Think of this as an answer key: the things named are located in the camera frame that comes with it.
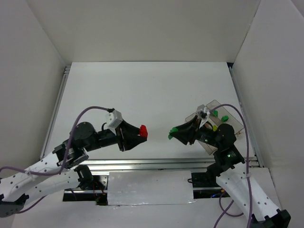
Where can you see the aluminium left rail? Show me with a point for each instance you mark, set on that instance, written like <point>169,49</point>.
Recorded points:
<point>55,111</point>

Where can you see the aluminium right rail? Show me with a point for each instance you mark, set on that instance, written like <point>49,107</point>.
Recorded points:
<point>250,133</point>

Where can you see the aluminium rail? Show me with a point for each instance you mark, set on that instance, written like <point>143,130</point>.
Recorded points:
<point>148,164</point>
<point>250,133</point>
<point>55,111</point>

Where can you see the aluminium front rail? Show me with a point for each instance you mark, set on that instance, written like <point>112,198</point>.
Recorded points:
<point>148,164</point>

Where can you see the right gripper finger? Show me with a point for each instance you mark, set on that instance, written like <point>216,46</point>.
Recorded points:
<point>187,129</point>
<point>185,137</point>

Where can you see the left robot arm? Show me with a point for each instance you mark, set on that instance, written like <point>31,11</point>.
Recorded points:
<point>63,169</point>

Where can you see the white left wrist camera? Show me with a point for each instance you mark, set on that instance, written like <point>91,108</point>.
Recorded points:
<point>113,119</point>

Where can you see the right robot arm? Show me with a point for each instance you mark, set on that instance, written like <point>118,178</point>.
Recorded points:
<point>229,171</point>

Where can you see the yellow-green small lego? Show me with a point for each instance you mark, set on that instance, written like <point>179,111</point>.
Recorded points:
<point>215,128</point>

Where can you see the red lego stepped brick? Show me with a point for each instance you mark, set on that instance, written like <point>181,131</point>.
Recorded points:
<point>143,131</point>

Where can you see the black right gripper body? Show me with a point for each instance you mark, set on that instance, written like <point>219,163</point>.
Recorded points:
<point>194,130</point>

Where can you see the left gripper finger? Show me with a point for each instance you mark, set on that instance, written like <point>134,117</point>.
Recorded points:
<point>125,129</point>
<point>129,142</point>

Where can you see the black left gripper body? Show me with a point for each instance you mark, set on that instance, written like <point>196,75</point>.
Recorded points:
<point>120,139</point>

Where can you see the small green square lego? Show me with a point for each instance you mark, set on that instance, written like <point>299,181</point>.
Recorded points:
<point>224,118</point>

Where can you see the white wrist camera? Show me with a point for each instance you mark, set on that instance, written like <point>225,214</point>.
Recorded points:
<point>203,113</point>
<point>113,119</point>

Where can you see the clear compartment container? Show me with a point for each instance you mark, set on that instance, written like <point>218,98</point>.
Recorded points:
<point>233,121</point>

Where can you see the white glossy cover plate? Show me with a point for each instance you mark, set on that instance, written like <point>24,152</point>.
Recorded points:
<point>149,188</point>

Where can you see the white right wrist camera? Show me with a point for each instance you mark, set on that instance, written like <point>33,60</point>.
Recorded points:
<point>203,113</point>

